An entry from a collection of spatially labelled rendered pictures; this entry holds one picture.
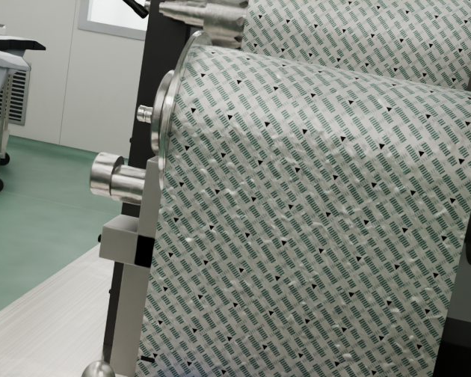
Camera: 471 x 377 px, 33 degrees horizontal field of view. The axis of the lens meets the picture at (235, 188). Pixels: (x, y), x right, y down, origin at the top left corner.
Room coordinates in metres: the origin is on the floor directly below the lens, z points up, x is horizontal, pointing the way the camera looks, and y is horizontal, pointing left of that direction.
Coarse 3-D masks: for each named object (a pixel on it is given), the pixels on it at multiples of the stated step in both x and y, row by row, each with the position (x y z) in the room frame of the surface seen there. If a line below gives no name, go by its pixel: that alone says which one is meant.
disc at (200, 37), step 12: (192, 36) 0.66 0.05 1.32; (204, 36) 0.69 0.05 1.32; (192, 48) 0.65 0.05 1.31; (180, 60) 0.63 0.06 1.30; (180, 72) 0.62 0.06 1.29; (180, 84) 0.63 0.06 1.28; (168, 96) 0.61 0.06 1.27; (168, 108) 0.61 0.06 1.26; (168, 120) 0.61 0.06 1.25; (168, 132) 0.62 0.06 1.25; (168, 144) 0.62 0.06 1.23
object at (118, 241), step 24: (120, 168) 0.72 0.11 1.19; (120, 192) 0.71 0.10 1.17; (144, 192) 0.70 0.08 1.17; (120, 216) 0.74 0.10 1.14; (144, 216) 0.70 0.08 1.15; (120, 240) 0.70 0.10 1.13; (144, 240) 0.70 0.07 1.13; (144, 264) 0.70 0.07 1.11; (120, 288) 0.71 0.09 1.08; (144, 288) 0.70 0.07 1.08; (120, 312) 0.71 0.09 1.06; (120, 336) 0.71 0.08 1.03; (120, 360) 0.71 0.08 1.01
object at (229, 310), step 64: (192, 192) 0.62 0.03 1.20; (192, 256) 0.62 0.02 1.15; (256, 256) 0.61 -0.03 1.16; (320, 256) 0.60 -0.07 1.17; (384, 256) 0.59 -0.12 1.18; (448, 256) 0.58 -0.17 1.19; (192, 320) 0.61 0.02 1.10; (256, 320) 0.61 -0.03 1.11; (320, 320) 0.60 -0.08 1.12; (384, 320) 0.59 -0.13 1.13
